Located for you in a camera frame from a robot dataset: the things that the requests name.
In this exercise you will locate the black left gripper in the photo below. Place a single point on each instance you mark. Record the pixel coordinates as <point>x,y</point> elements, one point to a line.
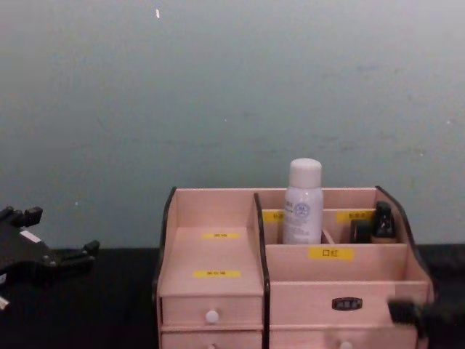
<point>18,251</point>

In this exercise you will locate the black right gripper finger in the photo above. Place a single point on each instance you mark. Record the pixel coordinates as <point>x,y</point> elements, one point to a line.
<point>405,312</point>

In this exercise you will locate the black drawer name plate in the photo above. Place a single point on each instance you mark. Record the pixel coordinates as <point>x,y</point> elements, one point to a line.
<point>347,304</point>

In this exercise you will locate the white round drawer knob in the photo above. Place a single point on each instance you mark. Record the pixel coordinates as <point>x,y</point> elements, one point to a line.
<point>347,345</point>
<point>212,316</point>

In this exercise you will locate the black-capped cosmetic bottle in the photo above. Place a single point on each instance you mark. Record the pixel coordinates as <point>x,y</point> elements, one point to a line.
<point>385,225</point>

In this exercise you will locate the black table cloth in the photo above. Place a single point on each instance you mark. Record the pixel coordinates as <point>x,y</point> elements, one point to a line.
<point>109,309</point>

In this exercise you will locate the large yellow label strip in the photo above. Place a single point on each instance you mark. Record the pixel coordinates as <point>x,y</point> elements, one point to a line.
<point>330,253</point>

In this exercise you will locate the wide pink drawer with plate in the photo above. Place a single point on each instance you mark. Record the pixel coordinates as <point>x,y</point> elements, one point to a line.
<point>301,305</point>

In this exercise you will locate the wide pink drawer with knob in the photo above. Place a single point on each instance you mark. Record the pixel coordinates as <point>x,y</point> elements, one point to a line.
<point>301,340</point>

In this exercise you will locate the white spray bottle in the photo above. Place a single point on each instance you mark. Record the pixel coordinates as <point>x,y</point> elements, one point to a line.
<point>303,207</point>

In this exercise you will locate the small pink drawer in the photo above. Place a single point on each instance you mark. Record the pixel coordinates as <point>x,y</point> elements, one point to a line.
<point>181,341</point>
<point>181,310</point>

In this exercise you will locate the pink wooden desk organizer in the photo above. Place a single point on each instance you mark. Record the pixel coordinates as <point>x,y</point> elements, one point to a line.
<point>218,254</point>

